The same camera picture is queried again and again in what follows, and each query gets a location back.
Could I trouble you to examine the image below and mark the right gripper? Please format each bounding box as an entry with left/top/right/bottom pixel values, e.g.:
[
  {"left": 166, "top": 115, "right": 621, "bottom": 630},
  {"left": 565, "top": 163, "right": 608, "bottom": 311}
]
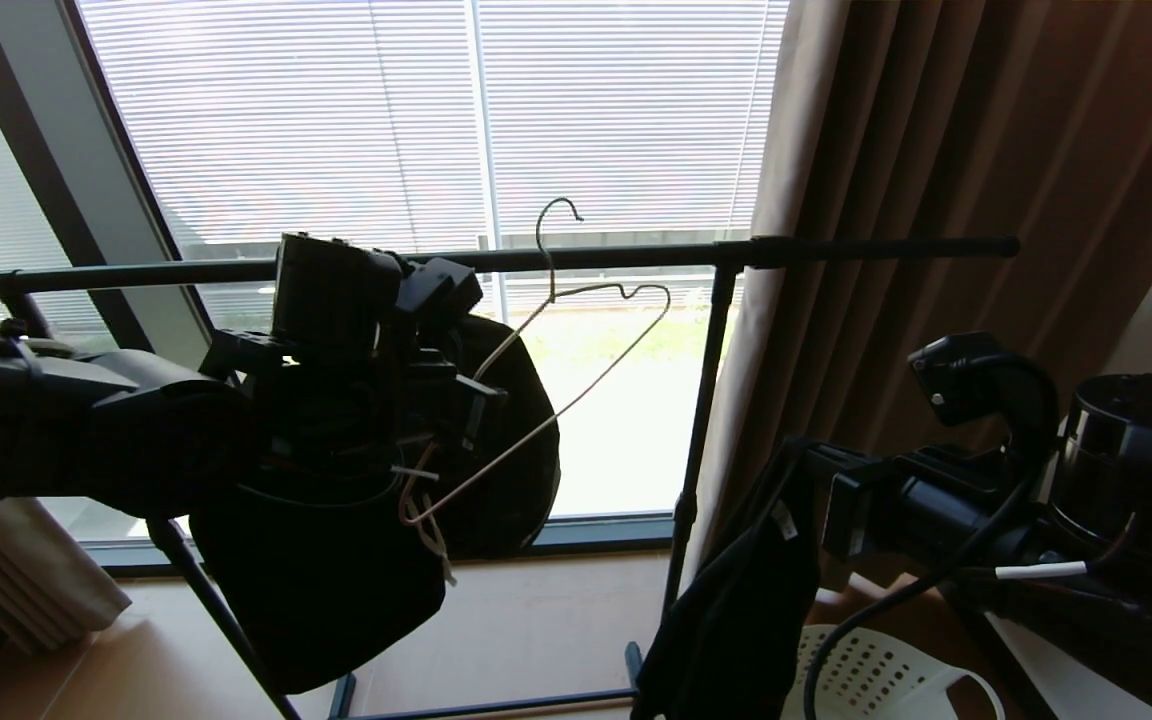
[{"left": 820, "top": 443, "right": 1039, "bottom": 569}]

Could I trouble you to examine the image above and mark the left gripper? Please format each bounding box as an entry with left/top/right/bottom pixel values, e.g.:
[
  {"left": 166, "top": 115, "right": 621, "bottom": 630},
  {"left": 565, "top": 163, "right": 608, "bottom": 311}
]
[{"left": 384, "top": 343, "right": 510, "bottom": 459}]

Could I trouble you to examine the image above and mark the pink clothes hanger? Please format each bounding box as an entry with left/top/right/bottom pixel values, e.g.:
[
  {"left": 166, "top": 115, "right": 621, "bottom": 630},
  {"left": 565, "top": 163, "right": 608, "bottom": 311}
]
[{"left": 398, "top": 196, "right": 673, "bottom": 529}]

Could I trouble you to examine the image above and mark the black ribbed garment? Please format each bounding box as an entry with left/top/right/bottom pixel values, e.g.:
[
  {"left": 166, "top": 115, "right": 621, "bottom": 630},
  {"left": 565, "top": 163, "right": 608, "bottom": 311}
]
[{"left": 189, "top": 314, "right": 563, "bottom": 697}]

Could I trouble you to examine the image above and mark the white laundry basket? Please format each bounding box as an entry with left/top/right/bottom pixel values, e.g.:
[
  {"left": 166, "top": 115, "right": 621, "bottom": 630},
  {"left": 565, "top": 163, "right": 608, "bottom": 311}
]
[{"left": 786, "top": 624, "right": 1006, "bottom": 720}]

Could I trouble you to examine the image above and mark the black clothes rack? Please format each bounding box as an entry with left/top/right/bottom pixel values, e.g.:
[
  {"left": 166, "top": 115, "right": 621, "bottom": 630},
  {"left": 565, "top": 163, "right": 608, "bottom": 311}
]
[{"left": 0, "top": 234, "right": 1022, "bottom": 720}]

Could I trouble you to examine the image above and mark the window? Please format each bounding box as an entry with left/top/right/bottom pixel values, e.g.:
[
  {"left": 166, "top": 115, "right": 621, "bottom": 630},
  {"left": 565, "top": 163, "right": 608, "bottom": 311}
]
[{"left": 0, "top": 0, "right": 793, "bottom": 573}]

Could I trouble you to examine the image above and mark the brown curtain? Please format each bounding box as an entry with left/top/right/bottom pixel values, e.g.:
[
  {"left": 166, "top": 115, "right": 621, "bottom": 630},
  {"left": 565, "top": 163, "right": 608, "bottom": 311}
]
[{"left": 686, "top": 0, "right": 1152, "bottom": 603}]

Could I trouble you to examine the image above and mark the beige curtain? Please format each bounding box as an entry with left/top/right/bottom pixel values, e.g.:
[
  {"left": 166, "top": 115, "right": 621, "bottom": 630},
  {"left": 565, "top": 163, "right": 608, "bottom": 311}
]
[{"left": 0, "top": 494, "right": 133, "bottom": 657}]

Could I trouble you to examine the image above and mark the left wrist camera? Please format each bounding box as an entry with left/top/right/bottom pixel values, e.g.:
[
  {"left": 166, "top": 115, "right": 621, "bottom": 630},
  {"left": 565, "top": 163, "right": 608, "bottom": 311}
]
[{"left": 394, "top": 256, "right": 486, "bottom": 327}]

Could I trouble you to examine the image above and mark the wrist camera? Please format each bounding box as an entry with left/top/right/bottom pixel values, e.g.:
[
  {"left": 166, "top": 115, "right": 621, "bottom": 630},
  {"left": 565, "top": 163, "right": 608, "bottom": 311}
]
[
  {"left": 908, "top": 331, "right": 1063, "bottom": 473},
  {"left": 394, "top": 256, "right": 486, "bottom": 327}
]

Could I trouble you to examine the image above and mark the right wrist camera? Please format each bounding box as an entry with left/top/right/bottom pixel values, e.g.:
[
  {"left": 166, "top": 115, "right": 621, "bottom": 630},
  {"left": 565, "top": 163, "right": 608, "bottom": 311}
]
[{"left": 908, "top": 331, "right": 1063, "bottom": 473}]

